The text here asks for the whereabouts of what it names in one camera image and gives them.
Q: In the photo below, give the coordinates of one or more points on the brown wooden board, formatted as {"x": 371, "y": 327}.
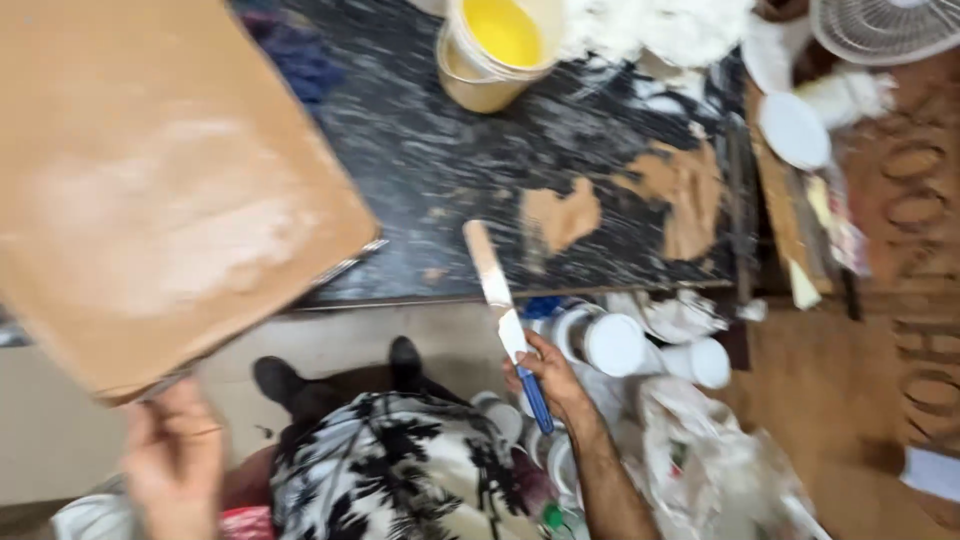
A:
{"x": 161, "y": 180}

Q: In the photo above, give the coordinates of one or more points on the bucket of yellow paint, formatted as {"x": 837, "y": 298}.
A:
{"x": 495, "y": 49}

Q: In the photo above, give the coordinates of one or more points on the white container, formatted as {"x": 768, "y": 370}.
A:
{"x": 499, "y": 416}

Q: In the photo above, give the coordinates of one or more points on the person's right hand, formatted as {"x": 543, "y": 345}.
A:
{"x": 553, "y": 379}

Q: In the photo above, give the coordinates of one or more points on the carved brown wooden panel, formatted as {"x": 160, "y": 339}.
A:
{"x": 911, "y": 225}

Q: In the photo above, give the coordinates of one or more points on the white round lid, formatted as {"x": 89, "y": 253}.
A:
{"x": 793, "y": 130}

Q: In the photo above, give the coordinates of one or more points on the white table fan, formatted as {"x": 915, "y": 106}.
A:
{"x": 885, "y": 28}

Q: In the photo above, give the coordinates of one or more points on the green bottle cap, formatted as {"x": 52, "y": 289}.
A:
{"x": 553, "y": 516}

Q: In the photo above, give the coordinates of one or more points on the person's black shoe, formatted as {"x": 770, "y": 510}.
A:
{"x": 279, "y": 381}
{"x": 406, "y": 364}

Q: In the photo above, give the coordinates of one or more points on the blue cloth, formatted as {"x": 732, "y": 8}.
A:
{"x": 296, "y": 52}

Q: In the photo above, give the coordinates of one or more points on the person's right fingers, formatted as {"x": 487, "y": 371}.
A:
{"x": 536, "y": 360}

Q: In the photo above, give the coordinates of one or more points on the white cotton waste heap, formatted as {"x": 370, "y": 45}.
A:
{"x": 652, "y": 26}

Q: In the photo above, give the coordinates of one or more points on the white cloth roll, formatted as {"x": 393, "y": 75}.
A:
{"x": 847, "y": 94}

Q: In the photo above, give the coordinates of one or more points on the white plastic jar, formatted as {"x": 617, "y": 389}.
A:
{"x": 697, "y": 361}
{"x": 604, "y": 341}

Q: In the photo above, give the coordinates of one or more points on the heap of white plastic bags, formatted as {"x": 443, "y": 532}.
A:
{"x": 705, "y": 457}

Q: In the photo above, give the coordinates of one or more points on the person's left fingers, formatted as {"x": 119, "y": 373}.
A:
{"x": 169, "y": 409}

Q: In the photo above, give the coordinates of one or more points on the black and white patterned shirt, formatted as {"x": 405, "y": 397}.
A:
{"x": 397, "y": 472}

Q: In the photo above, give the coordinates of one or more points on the person's left hand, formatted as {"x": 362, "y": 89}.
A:
{"x": 174, "y": 457}

